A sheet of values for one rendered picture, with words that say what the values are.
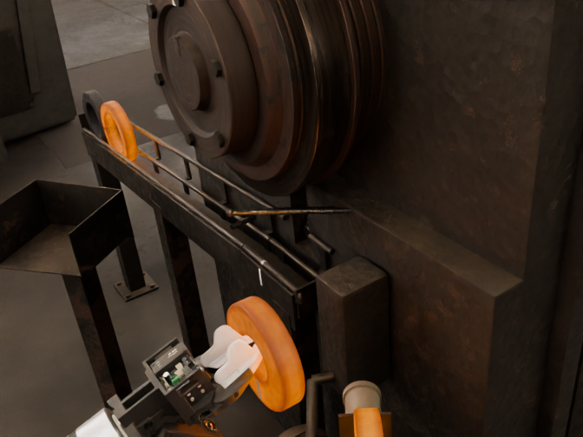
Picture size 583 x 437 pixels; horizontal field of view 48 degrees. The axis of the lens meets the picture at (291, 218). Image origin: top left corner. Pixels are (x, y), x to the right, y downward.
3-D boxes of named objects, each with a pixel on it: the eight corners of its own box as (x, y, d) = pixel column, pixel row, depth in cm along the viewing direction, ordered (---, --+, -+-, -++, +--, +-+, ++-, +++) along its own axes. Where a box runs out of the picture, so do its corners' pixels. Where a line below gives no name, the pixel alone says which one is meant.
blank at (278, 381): (239, 277, 92) (218, 286, 91) (299, 329, 80) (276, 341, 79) (254, 363, 100) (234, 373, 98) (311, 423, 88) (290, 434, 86)
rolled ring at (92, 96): (94, 96, 199) (104, 93, 201) (77, 89, 214) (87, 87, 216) (110, 153, 207) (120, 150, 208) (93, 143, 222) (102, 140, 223)
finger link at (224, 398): (255, 375, 83) (199, 420, 81) (259, 381, 84) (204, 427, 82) (237, 354, 87) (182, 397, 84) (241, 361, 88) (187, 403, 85)
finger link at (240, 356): (268, 324, 83) (208, 370, 80) (283, 352, 87) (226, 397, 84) (255, 311, 85) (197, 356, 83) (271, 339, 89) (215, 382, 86)
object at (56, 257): (102, 383, 204) (36, 178, 167) (175, 402, 195) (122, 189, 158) (60, 433, 188) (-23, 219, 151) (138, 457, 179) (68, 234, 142)
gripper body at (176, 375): (206, 365, 79) (121, 432, 76) (232, 404, 84) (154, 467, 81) (179, 332, 84) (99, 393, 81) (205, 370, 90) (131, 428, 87)
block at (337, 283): (367, 355, 125) (363, 250, 113) (395, 378, 119) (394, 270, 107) (321, 380, 120) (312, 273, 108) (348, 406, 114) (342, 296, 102)
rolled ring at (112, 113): (122, 172, 203) (133, 169, 204) (130, 146, 186) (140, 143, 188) (97, 121, 206) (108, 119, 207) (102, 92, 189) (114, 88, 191)
